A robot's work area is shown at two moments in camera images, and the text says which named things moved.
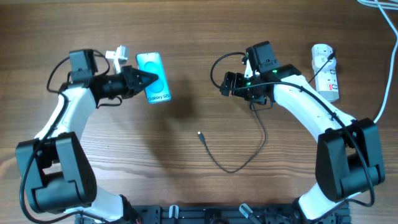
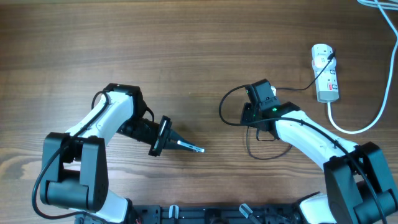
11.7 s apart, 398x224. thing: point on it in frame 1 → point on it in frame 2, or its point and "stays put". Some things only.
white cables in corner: (385, 4) stays put
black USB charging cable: (264, 132) → (262, 158)
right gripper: (237, 78) → (245, 118)
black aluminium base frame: (213, 214) stays put
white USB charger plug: (318, 61) stays put
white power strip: (326, 81) stays put
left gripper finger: (142, 79) → (172, 142)
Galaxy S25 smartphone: (158, 91) → (189, 146)
